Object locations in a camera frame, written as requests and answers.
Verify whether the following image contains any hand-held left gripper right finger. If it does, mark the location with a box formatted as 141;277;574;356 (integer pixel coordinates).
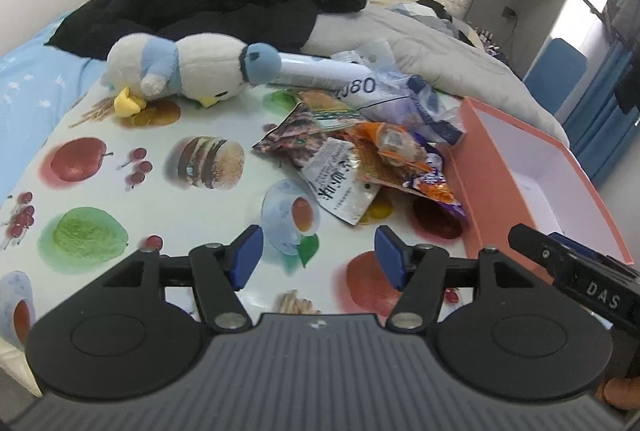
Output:
374;225;538;333

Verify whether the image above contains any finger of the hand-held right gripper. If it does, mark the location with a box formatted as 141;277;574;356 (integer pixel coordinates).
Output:
507;223;572;283
547;232;609;263

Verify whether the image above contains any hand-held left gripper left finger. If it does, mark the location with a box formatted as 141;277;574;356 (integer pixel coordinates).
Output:
100;225;264;333

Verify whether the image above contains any pink cardboard box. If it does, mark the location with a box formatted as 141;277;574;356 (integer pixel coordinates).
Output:
437;97;635;269

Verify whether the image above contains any orange snack packet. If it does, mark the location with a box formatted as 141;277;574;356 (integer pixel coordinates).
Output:
345;121;463;208

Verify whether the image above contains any white snack packet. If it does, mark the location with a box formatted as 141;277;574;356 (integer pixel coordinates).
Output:
300;137;381;227

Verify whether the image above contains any small clear snack packet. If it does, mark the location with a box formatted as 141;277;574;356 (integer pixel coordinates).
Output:
377;123;429;164

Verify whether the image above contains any dark purple snack packet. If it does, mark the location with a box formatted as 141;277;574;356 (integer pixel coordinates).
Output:
251;103;346;169

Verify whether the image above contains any green snack packet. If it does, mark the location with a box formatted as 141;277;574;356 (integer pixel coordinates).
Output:
297;88;368;132

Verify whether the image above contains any person's right hand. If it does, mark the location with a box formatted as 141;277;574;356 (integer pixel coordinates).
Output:
602;376;640;426

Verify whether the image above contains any food print tablecloth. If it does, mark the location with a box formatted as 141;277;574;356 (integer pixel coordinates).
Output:
0;81;481;349

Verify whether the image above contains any blue curtain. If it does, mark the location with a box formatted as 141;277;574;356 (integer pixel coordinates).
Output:
562;46;640;186

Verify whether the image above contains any purple plastic bag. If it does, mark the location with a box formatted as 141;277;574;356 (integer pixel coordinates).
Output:
370;73;466;146

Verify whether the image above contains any blue chair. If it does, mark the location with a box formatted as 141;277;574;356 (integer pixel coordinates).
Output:
522;38;588;114

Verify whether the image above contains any white and blue penguin plush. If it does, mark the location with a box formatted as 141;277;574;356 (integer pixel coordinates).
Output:
100;33;283;118

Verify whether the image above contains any clear plastic wrapper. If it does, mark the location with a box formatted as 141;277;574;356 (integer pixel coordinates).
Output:
330;38;401;76

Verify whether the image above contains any grey quilt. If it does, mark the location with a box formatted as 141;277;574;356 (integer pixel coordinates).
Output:
300;3;571;146

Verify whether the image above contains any dark hanging object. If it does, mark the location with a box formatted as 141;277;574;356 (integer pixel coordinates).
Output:
600;0;640;112

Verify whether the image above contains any pile of patterned clothes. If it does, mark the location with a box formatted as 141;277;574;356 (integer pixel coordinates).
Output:
390;0;507;58

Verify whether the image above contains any white quilted mattress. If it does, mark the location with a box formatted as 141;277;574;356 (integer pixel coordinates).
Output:
0;341;32;394

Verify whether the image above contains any blue bed sheet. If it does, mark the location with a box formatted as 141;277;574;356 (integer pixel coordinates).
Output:
0;11;108;152

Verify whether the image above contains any black plug with cable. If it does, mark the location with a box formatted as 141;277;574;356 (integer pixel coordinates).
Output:
501;6;519;62

